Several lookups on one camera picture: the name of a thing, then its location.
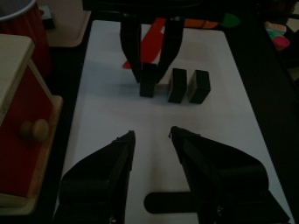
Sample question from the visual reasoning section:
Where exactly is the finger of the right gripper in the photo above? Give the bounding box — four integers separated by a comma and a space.
155, 16, 185, 84
119, 17, 144, 84

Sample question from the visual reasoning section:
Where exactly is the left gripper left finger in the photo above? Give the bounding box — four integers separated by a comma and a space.
51, 129, 137, 224

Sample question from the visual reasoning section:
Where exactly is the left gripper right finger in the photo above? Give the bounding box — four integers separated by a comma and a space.
168, 125, 291, 224

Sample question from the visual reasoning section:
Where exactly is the toy sushi piece red centre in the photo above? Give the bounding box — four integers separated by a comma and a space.
167, 67, 189, 104

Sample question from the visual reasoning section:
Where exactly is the red toy knife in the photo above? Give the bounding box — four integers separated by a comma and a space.
121, 17, 169, 70

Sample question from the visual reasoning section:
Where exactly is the toy sushi piece green centre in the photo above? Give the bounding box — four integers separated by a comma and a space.
188, 69, 212, 105

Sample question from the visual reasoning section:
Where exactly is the dark toy sushi piece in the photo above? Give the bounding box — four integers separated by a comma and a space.
37, 4, 56, 31

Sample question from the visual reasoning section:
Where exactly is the white cutting board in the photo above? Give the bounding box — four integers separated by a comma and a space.
51, 19, 295, 224

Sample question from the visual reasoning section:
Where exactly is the orange toy carrot green top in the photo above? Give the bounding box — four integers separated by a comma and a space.
183, 12, 243, 30

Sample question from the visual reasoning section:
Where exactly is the red plastic cup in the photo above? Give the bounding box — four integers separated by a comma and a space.
0, 0, 52, 78

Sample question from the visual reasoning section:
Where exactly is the green toy block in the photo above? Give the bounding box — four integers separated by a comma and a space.
265, 21, 287, 40

